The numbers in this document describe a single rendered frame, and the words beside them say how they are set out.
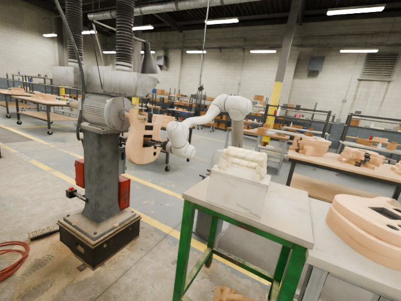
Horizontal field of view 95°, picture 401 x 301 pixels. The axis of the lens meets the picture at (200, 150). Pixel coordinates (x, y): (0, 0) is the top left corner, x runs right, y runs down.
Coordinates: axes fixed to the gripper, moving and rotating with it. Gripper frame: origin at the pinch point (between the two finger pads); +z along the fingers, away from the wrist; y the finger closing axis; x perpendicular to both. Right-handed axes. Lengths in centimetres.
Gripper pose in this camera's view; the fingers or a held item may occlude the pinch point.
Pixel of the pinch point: (148, 141)
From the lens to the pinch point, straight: 149.0
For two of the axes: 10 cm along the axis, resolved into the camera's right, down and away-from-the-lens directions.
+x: 1.6, -9.7, -1.6
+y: 4.5, -0.7, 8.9
